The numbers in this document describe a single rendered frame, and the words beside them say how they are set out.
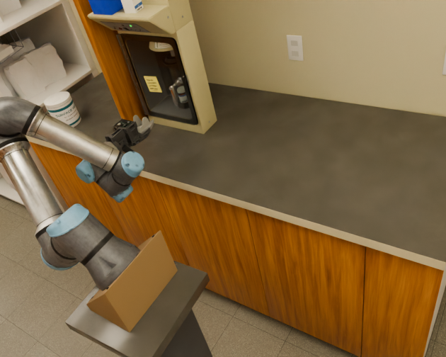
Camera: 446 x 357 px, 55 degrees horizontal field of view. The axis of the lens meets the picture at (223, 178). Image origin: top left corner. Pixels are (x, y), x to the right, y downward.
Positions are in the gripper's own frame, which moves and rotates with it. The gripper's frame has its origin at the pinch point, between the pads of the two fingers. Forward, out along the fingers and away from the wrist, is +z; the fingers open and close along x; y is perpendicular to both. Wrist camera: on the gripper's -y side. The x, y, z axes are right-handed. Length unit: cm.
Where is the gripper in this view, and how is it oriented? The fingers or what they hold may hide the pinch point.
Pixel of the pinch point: (149, 122)
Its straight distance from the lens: 169.0
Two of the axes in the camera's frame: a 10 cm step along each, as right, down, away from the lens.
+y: -1.9, -7.4, -6.4
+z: 5.3, -6.3, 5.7
